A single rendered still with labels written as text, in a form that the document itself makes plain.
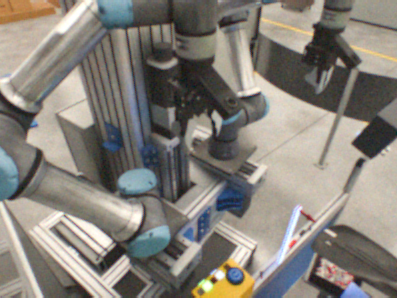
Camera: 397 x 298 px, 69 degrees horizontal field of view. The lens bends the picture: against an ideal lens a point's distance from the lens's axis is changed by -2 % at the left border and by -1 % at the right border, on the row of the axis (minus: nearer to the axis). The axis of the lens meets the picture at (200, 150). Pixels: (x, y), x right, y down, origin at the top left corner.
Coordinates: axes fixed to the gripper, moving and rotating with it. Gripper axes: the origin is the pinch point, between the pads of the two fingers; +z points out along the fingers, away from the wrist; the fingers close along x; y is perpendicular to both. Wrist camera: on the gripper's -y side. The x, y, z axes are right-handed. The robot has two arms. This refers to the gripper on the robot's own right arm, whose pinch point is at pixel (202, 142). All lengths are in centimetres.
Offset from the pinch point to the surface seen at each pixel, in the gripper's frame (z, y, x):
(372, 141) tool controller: 35, -14, -82
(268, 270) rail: 62, -15, -19
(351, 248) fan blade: 30, -33, -25
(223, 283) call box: 40.8, -13.9, 4.2
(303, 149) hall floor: 148, 61, -189
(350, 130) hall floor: 148, 46, -255
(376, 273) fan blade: 30, -41, -23
